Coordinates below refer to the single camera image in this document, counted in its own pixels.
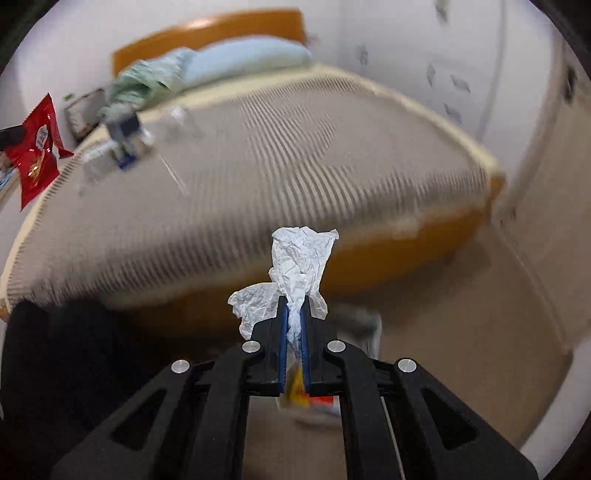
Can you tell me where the brown checkered blanket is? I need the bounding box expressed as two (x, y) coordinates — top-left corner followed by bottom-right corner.
(9, 76), (490, 308)

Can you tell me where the green floral quilt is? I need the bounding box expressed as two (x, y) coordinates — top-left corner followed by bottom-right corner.
(99, 48), (197, 121)

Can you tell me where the white perforated box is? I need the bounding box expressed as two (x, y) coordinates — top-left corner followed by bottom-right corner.
(111, 136), (153, 171)

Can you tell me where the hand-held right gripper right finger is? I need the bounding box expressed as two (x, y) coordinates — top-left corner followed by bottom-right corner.
(300, 295), (539, 480)

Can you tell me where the clear plastic wrap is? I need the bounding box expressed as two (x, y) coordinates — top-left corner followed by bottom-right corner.
(154, 107), (197, 139)

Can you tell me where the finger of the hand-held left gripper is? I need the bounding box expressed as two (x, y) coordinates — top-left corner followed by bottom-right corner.
(0, 126), (26, 151)

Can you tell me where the wooden bed with checkered cover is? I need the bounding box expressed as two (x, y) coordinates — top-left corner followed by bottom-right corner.
(0, 9), (506, 324)

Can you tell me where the clear plastic bag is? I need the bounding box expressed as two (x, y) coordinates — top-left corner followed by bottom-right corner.
(276, 307), (384, 416)

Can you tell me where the light blue pillow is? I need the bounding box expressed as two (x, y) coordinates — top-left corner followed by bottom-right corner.
(178, 37), (314, 90)

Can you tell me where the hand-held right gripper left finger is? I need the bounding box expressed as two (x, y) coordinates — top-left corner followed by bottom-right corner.
(51, 295), (289, 480)

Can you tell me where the white wardrobe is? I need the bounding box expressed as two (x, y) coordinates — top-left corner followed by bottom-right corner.
(305, 0), (568, 144)

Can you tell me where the beige door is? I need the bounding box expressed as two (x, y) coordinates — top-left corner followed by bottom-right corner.
(492, 44), (591, 356)

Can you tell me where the black metal nightstand rack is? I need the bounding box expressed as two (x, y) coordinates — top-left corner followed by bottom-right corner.
(64, 88), (108, 143)

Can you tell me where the red snack packet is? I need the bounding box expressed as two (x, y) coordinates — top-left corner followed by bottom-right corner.
(6, 92), (75, 212)

